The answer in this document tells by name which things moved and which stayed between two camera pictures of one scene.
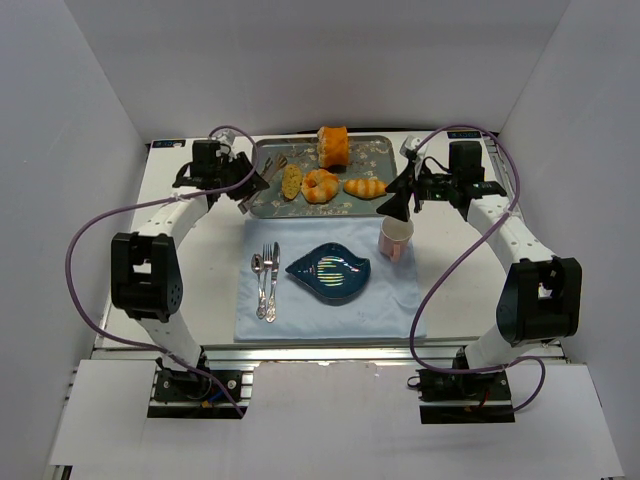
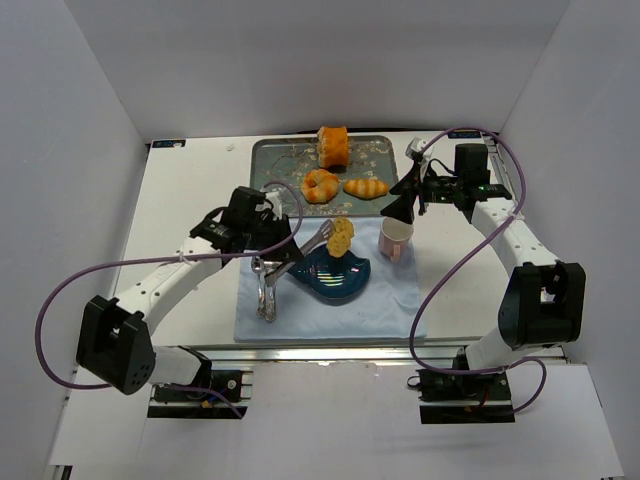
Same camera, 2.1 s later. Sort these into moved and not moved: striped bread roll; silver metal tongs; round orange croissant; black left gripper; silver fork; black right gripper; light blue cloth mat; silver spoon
Moved: black left gripper; silver metal tongs
Not moved: silver fork; light blue cloth mat; striped bread roll; silver spoon; round orange croissant; black right gripper
